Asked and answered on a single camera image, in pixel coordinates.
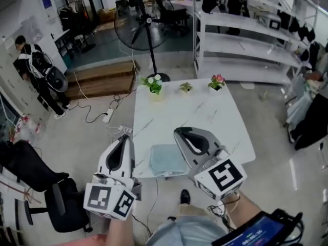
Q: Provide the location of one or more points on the wooden step platform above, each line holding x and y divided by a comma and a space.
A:
102, 78

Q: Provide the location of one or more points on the black swivel chair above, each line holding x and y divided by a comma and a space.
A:
173, 14

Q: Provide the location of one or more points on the white power strip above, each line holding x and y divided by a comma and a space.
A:
108, 115
125, 130

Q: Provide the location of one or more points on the black office chair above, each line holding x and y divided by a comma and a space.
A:
61, 204

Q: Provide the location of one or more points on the white metal shelf rack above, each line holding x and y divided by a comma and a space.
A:
246, 47

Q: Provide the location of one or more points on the person's left forearm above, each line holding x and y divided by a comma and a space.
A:
120, 232

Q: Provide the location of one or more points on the person's legs in shorts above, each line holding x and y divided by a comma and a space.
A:
189, 232

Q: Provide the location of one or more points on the person's right forearm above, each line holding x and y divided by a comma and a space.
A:
247, 209

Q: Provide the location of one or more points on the pink flower potted plant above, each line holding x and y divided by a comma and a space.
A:
217, 82

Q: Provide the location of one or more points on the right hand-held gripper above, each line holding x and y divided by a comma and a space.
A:
223, 178

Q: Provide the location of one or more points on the light blue towel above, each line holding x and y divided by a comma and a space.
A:
165, 160

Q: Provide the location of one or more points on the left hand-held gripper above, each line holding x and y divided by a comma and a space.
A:
115, 201

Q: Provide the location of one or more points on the black backpack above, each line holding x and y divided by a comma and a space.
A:
209, 1

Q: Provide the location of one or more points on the black standing fan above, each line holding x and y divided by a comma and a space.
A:
147, 22

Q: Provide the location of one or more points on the white flower potted plant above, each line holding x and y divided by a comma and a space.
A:
154, 86

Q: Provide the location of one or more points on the small green potted plant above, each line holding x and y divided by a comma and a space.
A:
185, 87

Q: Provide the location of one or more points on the red and white plastic bag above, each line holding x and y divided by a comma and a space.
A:
28, 128

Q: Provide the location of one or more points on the black tablet on arm mount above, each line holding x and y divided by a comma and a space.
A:
253, 232

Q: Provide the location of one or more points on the person's black shoe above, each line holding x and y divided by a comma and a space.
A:
185, 196

